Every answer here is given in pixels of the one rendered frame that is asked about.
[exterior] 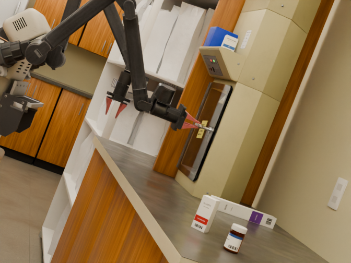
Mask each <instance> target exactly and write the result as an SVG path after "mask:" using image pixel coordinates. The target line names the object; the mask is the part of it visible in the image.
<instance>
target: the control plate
mask: <svg viewBox="0 0 351 263"><path fill-rule="evenodd" d="M203 57H204V60H205V62H206V65H207V67H208V70H209V68H212V67H213V68H214V69H219V70H214V71H215V72H214V71H213V69H212V71H211V69H210V70H209V72H210V74H212V75H219V76H223V74H222V72H221V69H220V67H219V64H218V61H217V59H216V56H209V55H203ZM211 60H212V62H211ZM214 61H215V62H214Z"/></svg>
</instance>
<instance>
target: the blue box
mask: <svg viewBox="0 0 351 263"><path fill-rule="evenodd" d="M226 35H229V36H231V37H234V38H236V39H237V38H238V35H236V34H234V33H232V32H229V31H227V30H225V29H222V28H220V27H211V28H210V30H209V33H208V35H207V38H206V40H205V43H204V45H203V46H221V45H222V43H223V40H224V37H225V36H226Z"/></svg>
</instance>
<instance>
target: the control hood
mask: <svg viewBox="0 0 351 263"><path fill-rule="evenodd" d="M199 51H200V53H201V56H202V58H203V61H204V63H205V66H206V68H207V71H208V73H209V75H210V76H211V77H214V78H218V79H224V80H230V81H236V82H237V81H238V78H239V76H240V73H241V71H242V68H243V66H244V63H245V60H246V57H244V56H242V55H240V54H237V53H235V52H233V51H230V50H228V49H226V48H223V47H221V46H200V47H199ZM203 55H209V56H216V59H217V61H218V64H219V67H220V69H221V72H222V74H223V76H219V75H212V74H210V72H209V70H208V67H207V65H206V62H205V60H204V57H203Z"/></svg>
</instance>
